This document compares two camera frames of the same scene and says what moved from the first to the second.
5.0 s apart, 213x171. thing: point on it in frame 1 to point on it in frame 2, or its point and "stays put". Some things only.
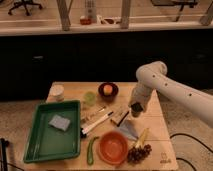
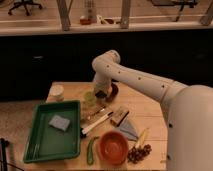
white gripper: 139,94 to 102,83
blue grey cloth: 128,129 stays put
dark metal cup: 136,109 to 100,94
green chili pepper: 90,158 stays put
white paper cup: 57,92 stays put
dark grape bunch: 136,154 stays put
